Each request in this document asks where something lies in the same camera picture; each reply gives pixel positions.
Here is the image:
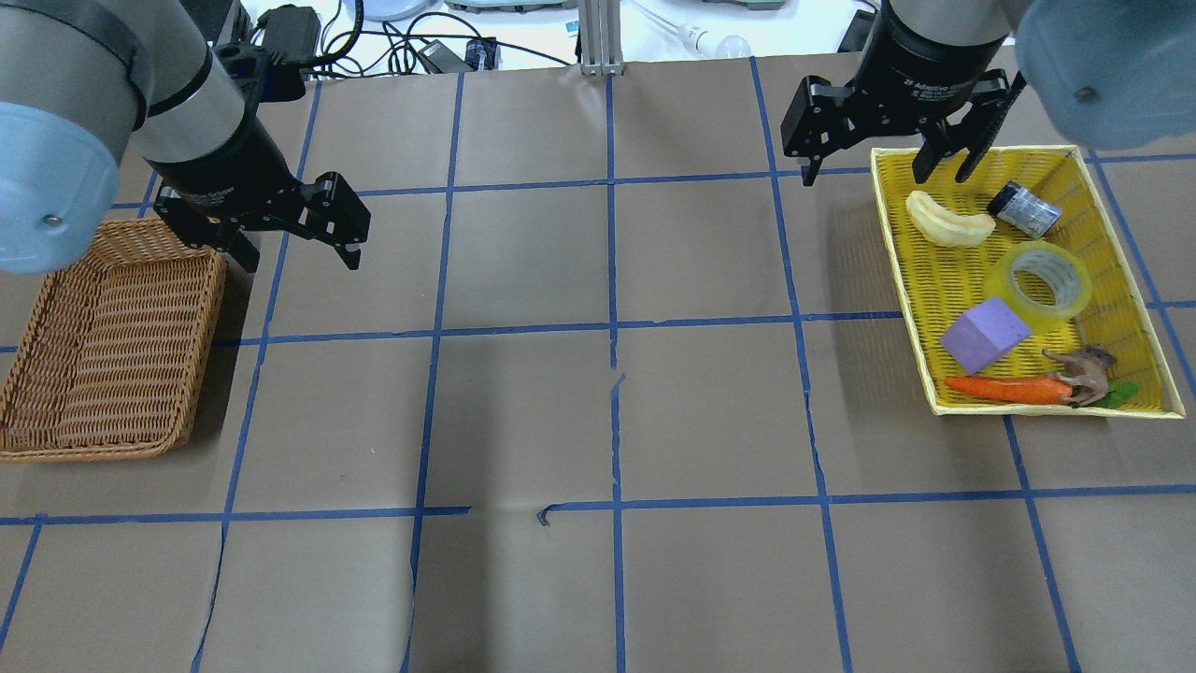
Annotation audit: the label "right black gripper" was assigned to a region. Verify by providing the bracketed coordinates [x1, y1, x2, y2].
[781, 4, 1029, 186]

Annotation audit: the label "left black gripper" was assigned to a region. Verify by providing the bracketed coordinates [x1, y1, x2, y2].
[146, 114, 372, 274]

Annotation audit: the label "yellow clear tape roll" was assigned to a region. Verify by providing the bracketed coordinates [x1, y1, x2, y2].
[982, 241, 1093, 334]

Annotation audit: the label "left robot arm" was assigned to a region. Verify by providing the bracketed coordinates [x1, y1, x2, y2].
[1, 1, 371, 274]

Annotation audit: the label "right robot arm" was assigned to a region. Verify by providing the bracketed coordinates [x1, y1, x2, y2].
[780, 1, 1195, 186]

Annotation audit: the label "yellow toy banana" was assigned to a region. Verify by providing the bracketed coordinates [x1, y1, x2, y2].
[905, 191, 996, 247]

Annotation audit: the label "small black labelled bottle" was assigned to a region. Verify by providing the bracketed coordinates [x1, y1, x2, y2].
[986, 181, 1062, 241]

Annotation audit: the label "yellow plastic basket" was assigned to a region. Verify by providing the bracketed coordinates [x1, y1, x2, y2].
[869, 145, 1186, 420]

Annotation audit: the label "black power adapter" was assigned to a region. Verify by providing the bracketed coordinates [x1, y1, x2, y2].
[255, 4, 321, 67]

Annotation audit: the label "brown wicker basket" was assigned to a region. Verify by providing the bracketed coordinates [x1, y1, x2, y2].
[1, 219, 228, 464]

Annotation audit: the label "light bulb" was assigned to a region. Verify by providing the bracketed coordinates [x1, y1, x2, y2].
[675, 24, 753, 59]

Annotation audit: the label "purple foam cube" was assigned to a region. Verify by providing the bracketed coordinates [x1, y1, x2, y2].
[939, 295, 1032, 375]

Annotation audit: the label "blue plate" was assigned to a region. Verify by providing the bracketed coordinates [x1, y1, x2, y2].
[338, 0, 439, 24]

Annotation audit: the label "orange toy carrot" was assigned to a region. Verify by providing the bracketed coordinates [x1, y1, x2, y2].
[945, 375, 1074, 406]

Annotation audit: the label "brown toy animal figure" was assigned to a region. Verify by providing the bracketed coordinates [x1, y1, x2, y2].
[1041, 345, 1118, 408]

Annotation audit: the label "aluminium frame post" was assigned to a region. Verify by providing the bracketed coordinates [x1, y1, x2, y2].
[576, 0, 626, 77]

